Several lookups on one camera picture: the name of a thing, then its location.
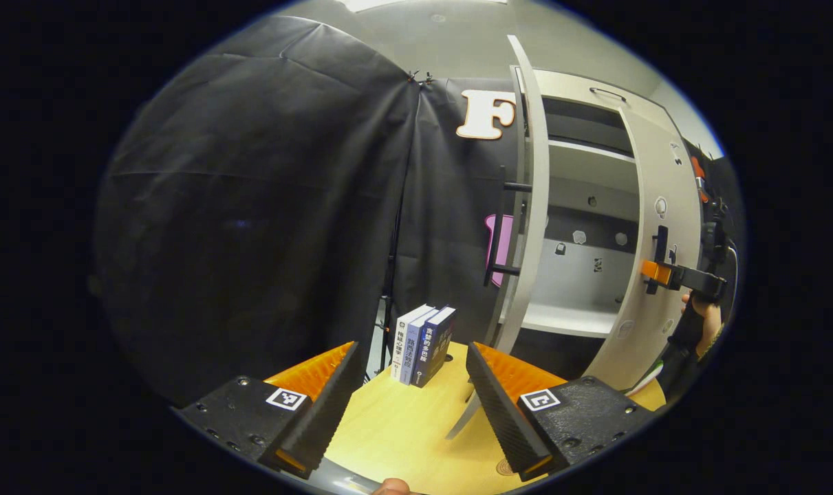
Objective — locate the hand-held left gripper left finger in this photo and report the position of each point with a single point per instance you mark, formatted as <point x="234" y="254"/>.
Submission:
<point x="333" y="405"/>

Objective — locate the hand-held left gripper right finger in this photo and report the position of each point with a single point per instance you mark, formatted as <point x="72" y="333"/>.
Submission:
<point x="499" y="412"/>

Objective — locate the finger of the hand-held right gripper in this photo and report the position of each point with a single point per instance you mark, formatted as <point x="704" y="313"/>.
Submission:
<point x="695" y="280"/>

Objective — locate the round brown coaster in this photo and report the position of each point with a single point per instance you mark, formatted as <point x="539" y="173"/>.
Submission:
<point x="505" y="469"/>

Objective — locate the white cabinet door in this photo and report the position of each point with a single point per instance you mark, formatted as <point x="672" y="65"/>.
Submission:
<point x="536" y="206"/>
<point x="657" y="172"/>

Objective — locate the white and grey cabinet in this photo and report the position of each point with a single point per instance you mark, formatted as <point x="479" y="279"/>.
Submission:
<point x="574" y="275"/>

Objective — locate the white cabinet shelf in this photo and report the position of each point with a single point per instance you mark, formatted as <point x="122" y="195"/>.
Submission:
<point x="581" y="148"/>

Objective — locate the white cabinet drawer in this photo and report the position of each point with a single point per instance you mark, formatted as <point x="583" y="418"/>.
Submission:
<point x="567" y="86"/>

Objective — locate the white book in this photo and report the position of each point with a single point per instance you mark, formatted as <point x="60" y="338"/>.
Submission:
<point x="401" y="344"/>

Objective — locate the light blue book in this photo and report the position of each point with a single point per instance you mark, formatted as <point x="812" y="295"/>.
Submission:
<point x="416" y="350"/>

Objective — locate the toy watermelon slice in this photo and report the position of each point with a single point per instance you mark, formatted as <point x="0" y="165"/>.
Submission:
<point x="646" y="379"/>

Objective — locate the black light stand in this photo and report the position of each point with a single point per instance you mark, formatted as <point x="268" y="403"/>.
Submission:
<point x="391" y="289"/>

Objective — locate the black backdrop cloth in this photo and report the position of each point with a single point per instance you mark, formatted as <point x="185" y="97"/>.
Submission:
<point x="251" y="206"/>

